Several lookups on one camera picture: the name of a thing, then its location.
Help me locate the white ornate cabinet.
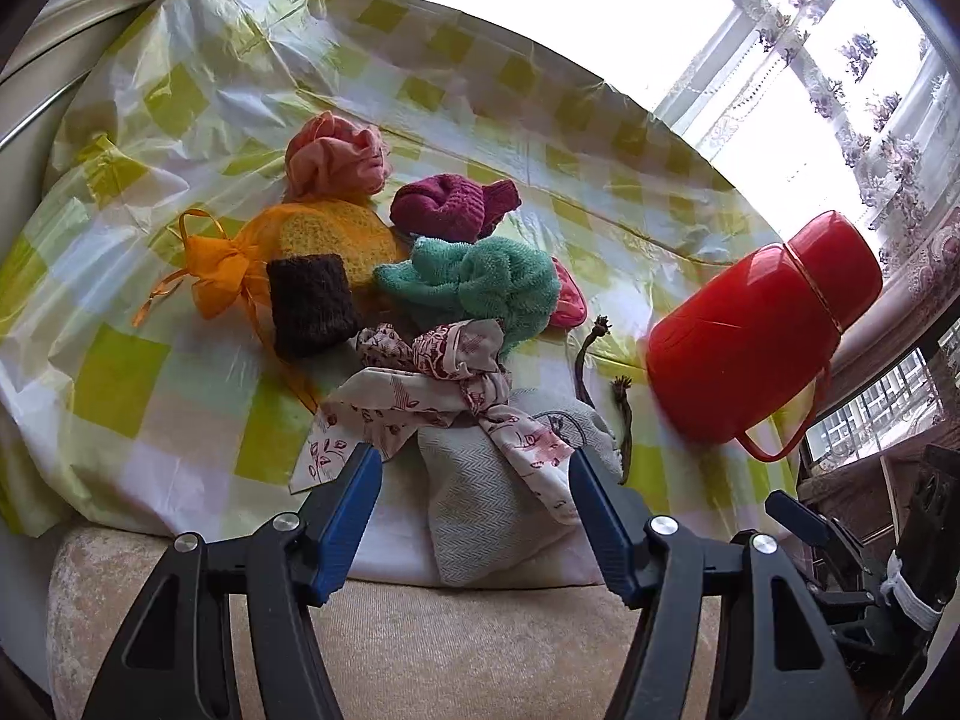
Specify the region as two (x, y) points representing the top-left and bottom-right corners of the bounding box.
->
(2, 0), (155, 250)

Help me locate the mauve patterned curtain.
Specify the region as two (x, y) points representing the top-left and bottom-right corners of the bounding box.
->
(820, 205), (958, 415)

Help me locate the green fluffy towel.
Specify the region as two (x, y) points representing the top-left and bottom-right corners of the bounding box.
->
(374, 236), (560, 353)

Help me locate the pink round coin pouch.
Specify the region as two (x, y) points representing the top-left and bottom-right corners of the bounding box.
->
(548, 257), (587, 330)

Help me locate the yellow checkered plastic tablecloth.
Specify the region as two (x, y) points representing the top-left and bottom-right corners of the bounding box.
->
(2, 0), (796, 539)

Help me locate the pink fabric scrunchie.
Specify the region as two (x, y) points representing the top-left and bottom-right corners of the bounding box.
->
(285, 112), (392, 200)

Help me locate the orange organza bag with sponge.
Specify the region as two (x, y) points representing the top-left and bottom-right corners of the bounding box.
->
(132, 197), (409, 413)

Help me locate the dark pink knitted sock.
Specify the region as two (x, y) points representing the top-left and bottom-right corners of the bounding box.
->
(391, 174), (523, 244)

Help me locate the dark brown scouring pad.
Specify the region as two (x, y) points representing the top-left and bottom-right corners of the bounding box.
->
(267, 254), (361, 362)

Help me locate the red thermos flask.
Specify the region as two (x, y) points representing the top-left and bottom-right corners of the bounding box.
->
(646, 211), (882, 463)

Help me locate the floral pink white cloth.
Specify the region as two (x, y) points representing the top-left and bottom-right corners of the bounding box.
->
(288, 319), (579, 525)

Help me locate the grey drawstring pouch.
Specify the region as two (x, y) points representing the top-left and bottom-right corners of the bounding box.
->
(415, 315), (637, 589)

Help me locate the beige upholstered stool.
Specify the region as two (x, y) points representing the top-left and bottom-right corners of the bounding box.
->
(45, 523), (726, 720)

